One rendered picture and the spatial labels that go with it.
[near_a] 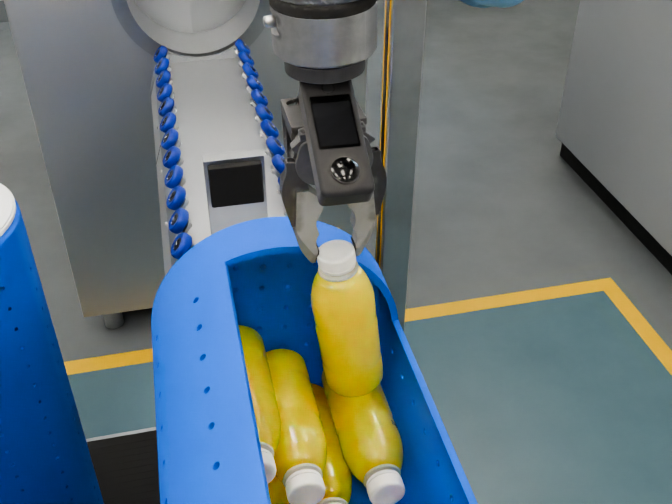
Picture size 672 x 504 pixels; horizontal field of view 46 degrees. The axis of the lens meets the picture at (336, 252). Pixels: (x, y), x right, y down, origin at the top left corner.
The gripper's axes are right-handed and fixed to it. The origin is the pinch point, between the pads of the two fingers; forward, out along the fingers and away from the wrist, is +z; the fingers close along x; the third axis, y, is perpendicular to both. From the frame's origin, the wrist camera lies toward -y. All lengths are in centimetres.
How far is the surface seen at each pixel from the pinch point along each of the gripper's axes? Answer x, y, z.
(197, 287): 14.1, 3.0, 4.1
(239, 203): 6, 50, 24
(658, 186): -144, 142, 100
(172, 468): 18.3, -15.8, 8.6
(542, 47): -192, 333, 129
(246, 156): 4, 51, 17
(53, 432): 45, 43, 63
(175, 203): 17, 58, 28
